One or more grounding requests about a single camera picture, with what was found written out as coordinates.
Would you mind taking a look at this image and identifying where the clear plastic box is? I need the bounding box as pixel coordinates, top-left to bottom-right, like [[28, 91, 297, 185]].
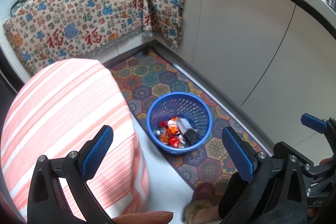
[[177, 118, 193, 132]]

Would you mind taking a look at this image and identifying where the orange drink can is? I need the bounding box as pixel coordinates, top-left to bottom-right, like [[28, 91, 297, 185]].
[[157, 127, 171, 144]]

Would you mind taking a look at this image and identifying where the large printed blanket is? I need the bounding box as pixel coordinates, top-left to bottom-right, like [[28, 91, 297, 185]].
[[3, 0, 147, 76]]

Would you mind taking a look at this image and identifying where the furry red slipper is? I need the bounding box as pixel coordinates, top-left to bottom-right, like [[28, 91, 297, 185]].
[[184, 182, 223, 223]]

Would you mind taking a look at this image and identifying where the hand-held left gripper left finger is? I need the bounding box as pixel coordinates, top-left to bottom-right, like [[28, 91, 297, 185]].
[[27, 125, 114, 224]]

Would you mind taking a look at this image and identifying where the orange striped tablecloth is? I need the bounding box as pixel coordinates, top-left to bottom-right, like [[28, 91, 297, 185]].
[[0, 59, 150, 222]]

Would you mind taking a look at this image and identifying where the colourful hexagon floor mat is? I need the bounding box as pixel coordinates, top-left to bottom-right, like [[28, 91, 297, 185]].
[[109, 48, 271, 193]]

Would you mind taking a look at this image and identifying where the person's left hand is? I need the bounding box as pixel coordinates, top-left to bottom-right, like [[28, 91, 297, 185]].
[[112, 211, 174, 224]]

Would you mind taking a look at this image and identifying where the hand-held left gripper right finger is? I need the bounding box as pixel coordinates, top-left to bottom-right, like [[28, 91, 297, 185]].
[[222, 126, 307, 224]]

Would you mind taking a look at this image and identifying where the orange red printed wrapper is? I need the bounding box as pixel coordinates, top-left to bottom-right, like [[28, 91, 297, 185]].
[[168, 123, 181, 135]]

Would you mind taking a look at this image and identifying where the white kitchen counter cabinet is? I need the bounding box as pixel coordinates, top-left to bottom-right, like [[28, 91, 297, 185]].
[[155, 0, 336, 161]]

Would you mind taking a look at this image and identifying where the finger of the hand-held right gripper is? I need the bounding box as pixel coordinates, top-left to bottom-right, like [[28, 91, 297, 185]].
[[273, 142, 326, 177], [301, 113, 336, 140]]

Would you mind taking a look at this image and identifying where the blue plastic waste basket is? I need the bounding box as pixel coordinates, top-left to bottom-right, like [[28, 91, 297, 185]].
[[146, 93, 212, 156]]

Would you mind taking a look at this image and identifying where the narrow printed blanket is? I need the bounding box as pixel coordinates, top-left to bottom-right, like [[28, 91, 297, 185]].
[[142, 0, 185, 51]]

